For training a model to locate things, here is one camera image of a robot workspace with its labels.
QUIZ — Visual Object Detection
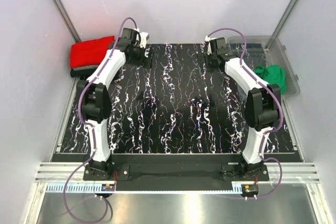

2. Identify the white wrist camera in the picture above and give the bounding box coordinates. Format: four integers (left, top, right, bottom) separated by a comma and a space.
134, 28, 149, 48
205, 36, 216, 56

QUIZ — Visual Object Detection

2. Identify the clear plastic bin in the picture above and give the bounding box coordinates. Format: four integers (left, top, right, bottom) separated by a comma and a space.
226, 35, 301, 100

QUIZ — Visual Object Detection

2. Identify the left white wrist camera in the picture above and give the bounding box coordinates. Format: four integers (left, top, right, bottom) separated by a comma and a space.
134, 28, 149, 48

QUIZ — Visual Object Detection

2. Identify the right connector box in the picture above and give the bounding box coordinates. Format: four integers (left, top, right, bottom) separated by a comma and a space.
243, 184, 259, 195

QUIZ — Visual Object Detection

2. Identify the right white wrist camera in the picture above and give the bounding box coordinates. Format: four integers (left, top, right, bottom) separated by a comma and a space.
205, 36, 216, 56

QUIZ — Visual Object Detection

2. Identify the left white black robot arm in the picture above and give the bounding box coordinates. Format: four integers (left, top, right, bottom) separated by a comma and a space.
76, 28, 153, 180

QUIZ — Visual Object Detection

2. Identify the green t shirt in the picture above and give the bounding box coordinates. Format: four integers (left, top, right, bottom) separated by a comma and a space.
254, 65, 287, 94

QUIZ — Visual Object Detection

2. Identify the aluminium frame rail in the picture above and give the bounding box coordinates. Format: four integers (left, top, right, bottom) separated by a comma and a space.
36, 162, 320, 184

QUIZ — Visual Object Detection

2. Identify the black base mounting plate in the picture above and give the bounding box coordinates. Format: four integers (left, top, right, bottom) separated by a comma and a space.
83, 154, 269, 182

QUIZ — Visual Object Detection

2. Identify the left connector box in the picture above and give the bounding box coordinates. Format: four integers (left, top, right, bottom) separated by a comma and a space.
101, 184, 116, 191

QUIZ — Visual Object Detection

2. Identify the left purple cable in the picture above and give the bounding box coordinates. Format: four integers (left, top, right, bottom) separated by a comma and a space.
62, 17, 141, 222

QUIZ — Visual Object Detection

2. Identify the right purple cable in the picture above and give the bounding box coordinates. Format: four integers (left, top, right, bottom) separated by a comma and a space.
205, 27, 284, 198

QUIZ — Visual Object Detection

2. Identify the connector box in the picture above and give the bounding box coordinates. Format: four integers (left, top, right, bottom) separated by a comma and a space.
243, 184, 259, 195
101, 184, 116, 191

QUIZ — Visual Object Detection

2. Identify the purple cable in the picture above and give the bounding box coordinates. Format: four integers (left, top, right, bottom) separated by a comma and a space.
62, 17, 141, 222
205, 27, 284, 198

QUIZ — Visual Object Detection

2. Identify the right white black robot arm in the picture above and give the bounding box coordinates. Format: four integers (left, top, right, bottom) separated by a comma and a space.
197, 36, 284, 180

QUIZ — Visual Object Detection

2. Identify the folded red t shirt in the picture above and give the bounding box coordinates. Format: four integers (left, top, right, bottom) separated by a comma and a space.
69, 36, 115, 68

